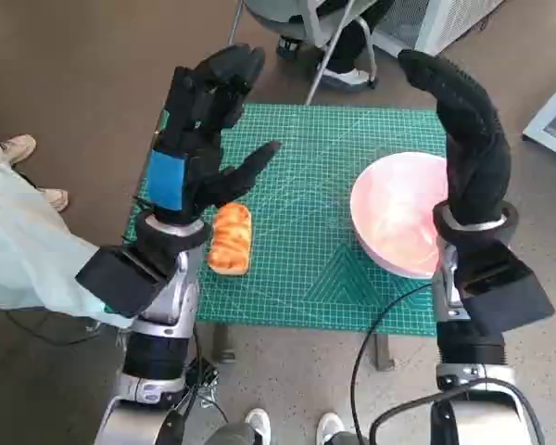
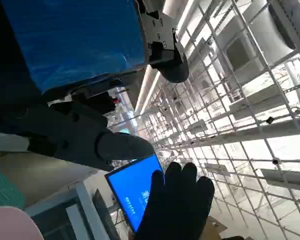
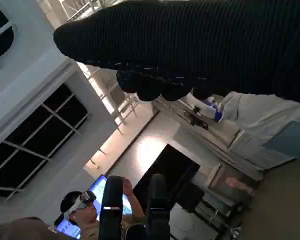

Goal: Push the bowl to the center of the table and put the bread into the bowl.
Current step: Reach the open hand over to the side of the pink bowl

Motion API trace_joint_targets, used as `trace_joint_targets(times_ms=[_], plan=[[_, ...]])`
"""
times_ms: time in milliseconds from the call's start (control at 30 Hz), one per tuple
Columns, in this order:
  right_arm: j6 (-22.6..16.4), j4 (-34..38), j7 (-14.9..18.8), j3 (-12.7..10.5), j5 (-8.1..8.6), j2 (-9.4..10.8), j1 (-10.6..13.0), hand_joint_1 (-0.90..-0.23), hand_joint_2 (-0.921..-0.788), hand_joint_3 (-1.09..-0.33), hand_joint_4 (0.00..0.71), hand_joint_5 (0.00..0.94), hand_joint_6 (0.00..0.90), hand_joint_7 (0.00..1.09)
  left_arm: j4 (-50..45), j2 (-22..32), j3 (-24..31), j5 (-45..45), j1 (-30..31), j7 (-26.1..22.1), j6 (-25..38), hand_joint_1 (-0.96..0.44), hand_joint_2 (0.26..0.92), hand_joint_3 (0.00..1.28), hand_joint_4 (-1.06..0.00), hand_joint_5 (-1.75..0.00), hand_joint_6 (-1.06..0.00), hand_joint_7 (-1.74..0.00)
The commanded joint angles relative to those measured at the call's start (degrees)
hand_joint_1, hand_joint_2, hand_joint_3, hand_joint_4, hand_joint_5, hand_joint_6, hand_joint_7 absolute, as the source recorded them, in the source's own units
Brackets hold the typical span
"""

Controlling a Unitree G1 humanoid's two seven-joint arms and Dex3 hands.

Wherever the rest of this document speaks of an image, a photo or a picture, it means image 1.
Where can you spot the black metal bracket bar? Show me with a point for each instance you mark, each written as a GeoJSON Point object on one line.
{"type": "Point", "coordinates": [206, 371]}

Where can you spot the grey office chair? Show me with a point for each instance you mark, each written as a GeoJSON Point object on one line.
{"type": "Point", "coordinates": [312, 18]}

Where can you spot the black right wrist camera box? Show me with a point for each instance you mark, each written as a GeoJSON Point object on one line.
{"type": "Point", "coordinates": [500, 283]}

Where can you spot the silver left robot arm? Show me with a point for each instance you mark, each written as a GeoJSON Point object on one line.
{"type": "Point", "coordinates": [167, 320]}

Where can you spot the black table leg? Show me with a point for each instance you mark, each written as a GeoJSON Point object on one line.
{"type": "Point", "coordinates": [222, 343]}
{"type": "Point", "coordinates": [383, 352]}

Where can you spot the pink bowl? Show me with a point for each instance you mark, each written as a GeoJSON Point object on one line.
{"type": "Point", "coordinates": [394, 204]}

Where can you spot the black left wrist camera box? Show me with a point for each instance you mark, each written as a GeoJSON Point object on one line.
{"type": "Point", "coordinates": [120, 278]}

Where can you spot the person in pale clothing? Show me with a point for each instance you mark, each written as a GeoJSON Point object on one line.
{"type": "Point", "coordinates": [23, 241]}

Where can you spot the green cutting mat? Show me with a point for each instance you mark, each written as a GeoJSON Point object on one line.
{"type": "Point", "coordinates": [306, 194]}

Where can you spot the long toy bread loaf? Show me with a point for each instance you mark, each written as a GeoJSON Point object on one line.
{"type": "Point", "coordinates": [231, 241]}

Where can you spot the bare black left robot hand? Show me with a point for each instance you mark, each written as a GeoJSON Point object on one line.
{"type": "Point", "coordinates": [199, 139]}

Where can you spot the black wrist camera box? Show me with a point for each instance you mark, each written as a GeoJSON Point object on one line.
{"type": "Point", "coordinates": [500, 283]}
{"type": "Point", "coordinates": [120, 278]}

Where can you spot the white mesh cabinet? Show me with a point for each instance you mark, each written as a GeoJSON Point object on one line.
{"type": "Point", "coordinates": [426, 18]}

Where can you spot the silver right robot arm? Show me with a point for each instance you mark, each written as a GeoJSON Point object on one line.
{"type": "Point", "coordinates": [472, 352]}

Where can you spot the person with white shoes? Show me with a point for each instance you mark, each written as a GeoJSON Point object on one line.
{"type": "Point", "coordinates": [258, 422]}

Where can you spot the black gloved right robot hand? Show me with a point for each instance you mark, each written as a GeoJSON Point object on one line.
{"type": "Point", "coordinates": [477, 162]}

